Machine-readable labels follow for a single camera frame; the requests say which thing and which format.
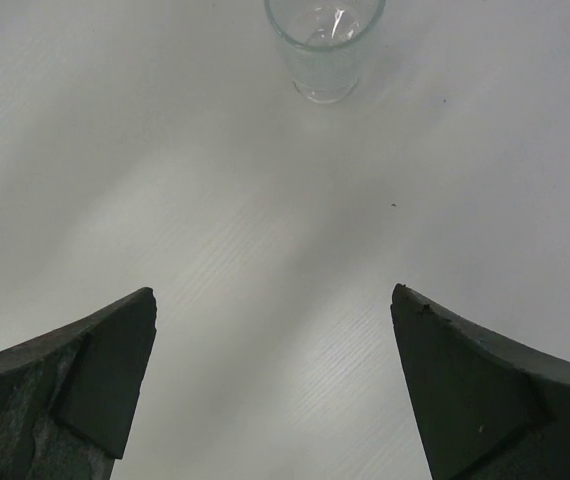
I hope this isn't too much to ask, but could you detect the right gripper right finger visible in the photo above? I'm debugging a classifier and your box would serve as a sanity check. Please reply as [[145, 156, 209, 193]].
[[391, 284, 570, 479]]

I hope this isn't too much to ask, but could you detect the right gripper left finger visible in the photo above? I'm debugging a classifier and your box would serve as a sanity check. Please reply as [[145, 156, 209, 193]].
[[0, 287, 157, 479]]

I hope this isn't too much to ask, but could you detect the clear patterned wine glass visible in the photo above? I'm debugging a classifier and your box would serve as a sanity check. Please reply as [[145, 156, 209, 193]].
[[263, 0, 387, 105]]

